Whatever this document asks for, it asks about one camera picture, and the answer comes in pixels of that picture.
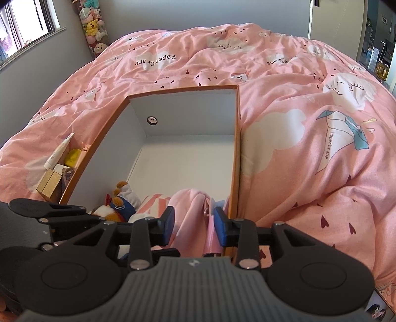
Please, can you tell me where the printed picture card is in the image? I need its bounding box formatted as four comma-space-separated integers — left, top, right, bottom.
57, 167, 76, 202

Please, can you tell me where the pink striped plush toy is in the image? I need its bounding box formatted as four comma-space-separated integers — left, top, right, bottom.
136, 193, 172, 222

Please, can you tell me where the orange cardboard box white inside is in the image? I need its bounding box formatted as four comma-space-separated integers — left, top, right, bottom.
58, 84, 242, 257

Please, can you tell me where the brown white plush dog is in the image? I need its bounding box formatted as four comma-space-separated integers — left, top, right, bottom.
91, 181, 141, 223

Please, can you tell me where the small yellow object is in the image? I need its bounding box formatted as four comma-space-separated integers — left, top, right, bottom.
64, 149, 82, 168

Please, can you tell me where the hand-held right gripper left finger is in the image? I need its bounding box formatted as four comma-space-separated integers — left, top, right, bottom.
68, 205, 176, 270

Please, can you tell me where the cream tube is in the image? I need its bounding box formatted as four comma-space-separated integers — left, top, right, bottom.
43, 133, 75, 170

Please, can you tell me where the window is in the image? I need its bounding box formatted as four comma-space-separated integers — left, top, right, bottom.
0, 0, 67, 67

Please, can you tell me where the glossy pink tube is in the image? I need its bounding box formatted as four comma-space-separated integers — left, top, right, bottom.
202, 198, 224, 258

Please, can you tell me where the gold box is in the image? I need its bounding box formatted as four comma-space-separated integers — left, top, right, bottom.
36, 170, 62, 202

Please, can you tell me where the shelf with bottles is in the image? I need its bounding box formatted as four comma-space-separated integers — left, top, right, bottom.
356, 9, 393, 81

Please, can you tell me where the clear column of plush toys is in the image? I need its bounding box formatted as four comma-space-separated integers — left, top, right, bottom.
72, 0, 110, 59

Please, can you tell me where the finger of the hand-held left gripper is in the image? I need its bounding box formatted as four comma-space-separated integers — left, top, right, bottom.
9, 199, 106, 225
40, 221, 102, 251

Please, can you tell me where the pink printed blanket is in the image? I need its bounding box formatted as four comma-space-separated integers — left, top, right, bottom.
0, 22, 396, 298

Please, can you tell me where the photo print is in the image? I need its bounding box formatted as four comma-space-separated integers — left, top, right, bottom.
365, 291, 389, 322

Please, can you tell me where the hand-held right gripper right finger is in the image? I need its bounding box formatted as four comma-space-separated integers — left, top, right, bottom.
213, 206, 325, 270

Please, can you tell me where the pink cloth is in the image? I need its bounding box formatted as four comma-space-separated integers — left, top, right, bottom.
169, 188, 214, 257

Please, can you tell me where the grey door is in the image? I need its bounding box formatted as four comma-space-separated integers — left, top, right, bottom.
309, 0, 367, 59

